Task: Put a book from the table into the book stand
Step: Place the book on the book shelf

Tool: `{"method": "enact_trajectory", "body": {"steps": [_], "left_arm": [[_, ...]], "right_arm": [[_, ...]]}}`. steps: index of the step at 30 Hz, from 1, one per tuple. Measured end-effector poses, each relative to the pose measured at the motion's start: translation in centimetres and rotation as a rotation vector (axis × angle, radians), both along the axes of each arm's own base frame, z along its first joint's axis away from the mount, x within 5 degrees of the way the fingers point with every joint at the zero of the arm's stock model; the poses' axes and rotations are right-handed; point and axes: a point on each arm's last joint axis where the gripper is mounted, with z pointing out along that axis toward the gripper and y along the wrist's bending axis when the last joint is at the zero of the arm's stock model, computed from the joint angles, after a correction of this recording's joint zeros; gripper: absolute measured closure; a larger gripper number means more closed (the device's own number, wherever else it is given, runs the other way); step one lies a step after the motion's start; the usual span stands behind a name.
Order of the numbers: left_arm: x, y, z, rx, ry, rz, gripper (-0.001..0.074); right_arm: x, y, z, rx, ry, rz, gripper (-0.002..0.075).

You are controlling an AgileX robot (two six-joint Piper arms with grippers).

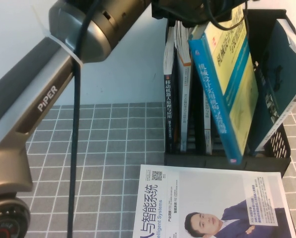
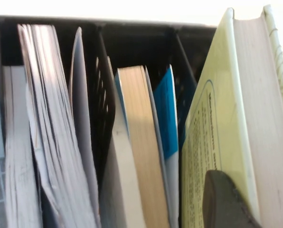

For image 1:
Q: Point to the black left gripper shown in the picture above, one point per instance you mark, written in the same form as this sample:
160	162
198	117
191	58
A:
177	10

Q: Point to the yellow-green mechanical design book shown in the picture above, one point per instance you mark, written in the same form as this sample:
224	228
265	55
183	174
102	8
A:
227	74

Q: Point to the white book with orange stripe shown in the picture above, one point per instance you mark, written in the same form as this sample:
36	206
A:
184	99

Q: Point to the black-spine robot book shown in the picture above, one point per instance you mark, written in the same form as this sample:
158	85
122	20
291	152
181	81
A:
168	99

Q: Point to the thin white-spine book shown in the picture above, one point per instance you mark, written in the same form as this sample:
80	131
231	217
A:
207	124

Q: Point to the large dark blue book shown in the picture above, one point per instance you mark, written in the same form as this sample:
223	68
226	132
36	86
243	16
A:
279	81

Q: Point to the black plastic book stand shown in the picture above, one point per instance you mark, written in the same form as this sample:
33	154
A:
187	161

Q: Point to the white zip tie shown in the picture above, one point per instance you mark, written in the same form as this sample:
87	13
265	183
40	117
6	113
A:
63	48

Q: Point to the grey checkered tablecloth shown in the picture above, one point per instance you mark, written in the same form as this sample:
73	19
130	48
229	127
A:
113	138

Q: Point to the white magazine with man portrait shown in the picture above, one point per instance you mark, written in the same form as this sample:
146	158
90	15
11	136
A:
200	198

